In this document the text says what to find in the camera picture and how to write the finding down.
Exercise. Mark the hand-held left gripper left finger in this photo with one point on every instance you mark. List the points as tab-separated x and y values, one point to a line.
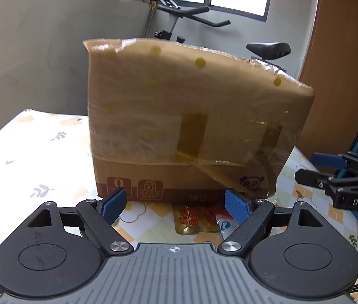
114	204

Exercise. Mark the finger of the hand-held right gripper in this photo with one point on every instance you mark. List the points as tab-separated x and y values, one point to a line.
326	160
312	179

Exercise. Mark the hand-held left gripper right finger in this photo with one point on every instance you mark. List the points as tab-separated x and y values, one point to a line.
237	205

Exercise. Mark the gold red sachet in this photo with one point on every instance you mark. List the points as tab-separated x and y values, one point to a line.
191	221

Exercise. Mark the taped cardboard box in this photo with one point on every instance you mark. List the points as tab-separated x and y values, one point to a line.
166	101

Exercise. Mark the small white packet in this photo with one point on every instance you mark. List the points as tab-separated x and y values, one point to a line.
225	227

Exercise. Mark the wooden cabinet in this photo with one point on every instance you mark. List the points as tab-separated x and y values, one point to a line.
340	69

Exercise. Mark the black exercise bike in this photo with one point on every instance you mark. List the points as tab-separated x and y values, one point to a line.
269	50

